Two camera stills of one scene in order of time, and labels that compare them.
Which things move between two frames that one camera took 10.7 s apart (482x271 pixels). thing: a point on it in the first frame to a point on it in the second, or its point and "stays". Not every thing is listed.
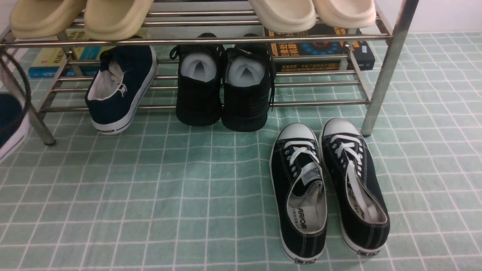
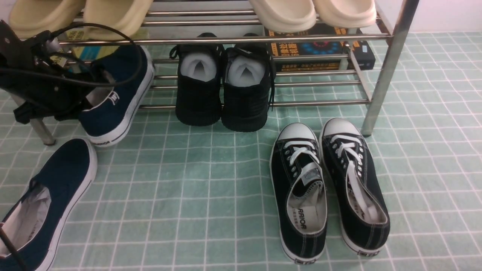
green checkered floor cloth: x=160 y=196 stays
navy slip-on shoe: x=14 y=127 to x=33 y=228
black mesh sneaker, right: x=249 y=72 stays
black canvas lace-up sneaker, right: x=365 y=221 stays
